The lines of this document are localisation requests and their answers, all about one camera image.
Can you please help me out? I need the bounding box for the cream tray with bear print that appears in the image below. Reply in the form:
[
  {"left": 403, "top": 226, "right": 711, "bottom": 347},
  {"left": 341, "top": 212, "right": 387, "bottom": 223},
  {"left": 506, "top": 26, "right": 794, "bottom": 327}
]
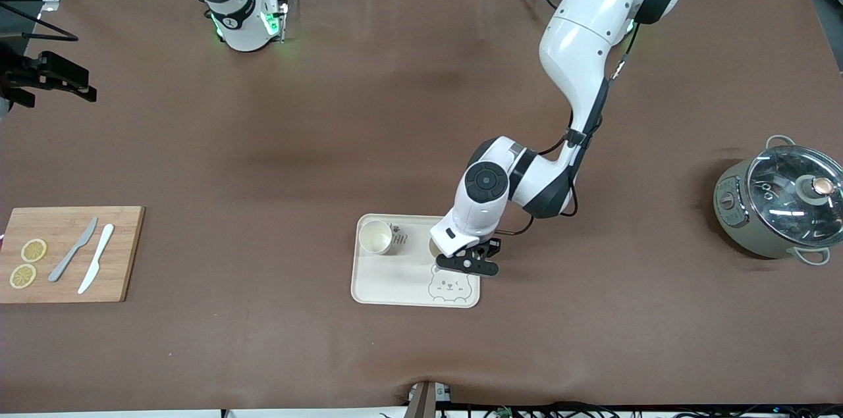
[{"left": 350, "top": 213, "right": 481, "bottom": 309}]

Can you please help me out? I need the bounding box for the grey plastic knife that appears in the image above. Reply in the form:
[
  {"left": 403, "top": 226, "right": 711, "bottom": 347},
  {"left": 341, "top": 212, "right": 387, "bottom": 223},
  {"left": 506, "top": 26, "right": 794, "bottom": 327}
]
[{"left": 48, "top": 217, "right": 99, "bottom": 283}]

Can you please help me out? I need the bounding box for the white plastic knife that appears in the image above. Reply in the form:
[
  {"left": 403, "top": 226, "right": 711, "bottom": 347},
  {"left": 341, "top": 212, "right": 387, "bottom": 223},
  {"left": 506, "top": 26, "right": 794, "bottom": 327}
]
[{"left": 78, "top": 224, "right": 115, "bottom": 295}]

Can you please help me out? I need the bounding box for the wooden cutting board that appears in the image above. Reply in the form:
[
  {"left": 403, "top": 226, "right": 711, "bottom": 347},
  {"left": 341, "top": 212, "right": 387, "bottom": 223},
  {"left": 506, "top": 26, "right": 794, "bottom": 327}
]
[{"left": 0, "top": 206, "right": 146, "bottom": 304}]

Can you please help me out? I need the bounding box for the brown table cover mat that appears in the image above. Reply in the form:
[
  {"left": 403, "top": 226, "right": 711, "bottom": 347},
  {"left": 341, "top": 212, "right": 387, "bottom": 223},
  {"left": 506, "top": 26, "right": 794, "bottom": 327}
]
[{"left": 0, "top": 0, "right": 843, "bottom": 413}]

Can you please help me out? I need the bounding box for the grey electric pot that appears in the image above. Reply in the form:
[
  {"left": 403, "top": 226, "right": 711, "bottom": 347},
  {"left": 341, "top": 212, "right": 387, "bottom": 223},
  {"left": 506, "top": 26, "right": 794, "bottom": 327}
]
[{"left": 713, "top": 134, "right": 843, "bottom": 266}]

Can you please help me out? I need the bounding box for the glass pot lid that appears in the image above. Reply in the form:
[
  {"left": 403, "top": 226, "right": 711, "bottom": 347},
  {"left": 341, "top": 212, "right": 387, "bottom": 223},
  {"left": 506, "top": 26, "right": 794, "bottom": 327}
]
[{"left": 746, "top": 147, "right": 843, "bottom": 249}]

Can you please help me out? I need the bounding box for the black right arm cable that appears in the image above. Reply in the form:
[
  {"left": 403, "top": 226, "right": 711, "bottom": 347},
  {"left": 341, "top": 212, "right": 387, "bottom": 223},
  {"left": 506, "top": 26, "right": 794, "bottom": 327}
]
[{"left": 0, "top": 1, "right": 80, "bottom": 43}]

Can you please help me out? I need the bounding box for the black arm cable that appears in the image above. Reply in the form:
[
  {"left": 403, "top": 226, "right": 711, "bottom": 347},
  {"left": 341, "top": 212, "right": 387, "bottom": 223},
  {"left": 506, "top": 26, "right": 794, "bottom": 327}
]
[
  {"left": 494, "top": 23, "right": 643, "bottom": 236},
  {"left": 0, "top": 1, "right": 80, "bottom": 43}
]

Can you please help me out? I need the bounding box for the metal table edge bracket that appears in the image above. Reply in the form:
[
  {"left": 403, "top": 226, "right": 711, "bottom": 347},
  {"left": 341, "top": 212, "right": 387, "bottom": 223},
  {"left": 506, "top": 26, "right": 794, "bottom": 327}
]
[{"left": 407, "top": 380, "right": 453, "bottom": 418}]

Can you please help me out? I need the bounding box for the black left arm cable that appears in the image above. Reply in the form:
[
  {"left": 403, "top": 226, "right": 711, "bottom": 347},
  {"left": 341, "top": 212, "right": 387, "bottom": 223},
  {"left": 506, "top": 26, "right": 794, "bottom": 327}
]
[{"left": 494, "top": 23, "right": 643, "bottom": 236}]

